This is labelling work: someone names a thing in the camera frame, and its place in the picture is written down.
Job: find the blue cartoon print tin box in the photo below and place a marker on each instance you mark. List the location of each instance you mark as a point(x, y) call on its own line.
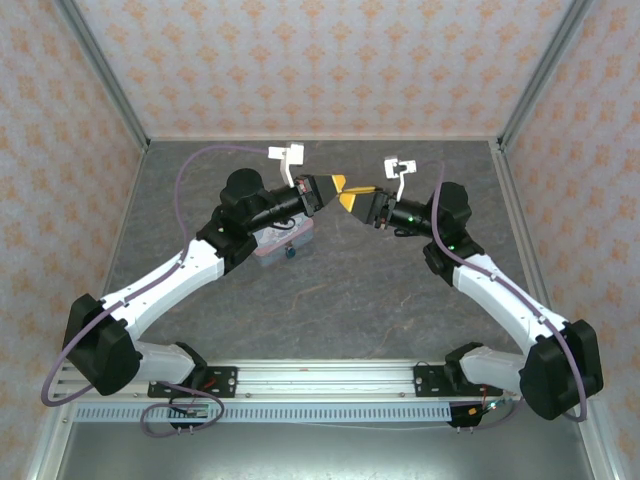
point(272, 245)

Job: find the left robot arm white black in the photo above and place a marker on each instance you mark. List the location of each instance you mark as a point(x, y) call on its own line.
point(165, 280)

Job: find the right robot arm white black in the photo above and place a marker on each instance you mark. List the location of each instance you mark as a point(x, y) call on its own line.
point(500, 295)

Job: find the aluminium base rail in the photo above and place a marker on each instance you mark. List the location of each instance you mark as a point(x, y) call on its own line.
point(325, 382)

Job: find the aluminium frame post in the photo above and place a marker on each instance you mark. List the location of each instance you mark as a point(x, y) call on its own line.
point(537, 80)
point(107, 80)

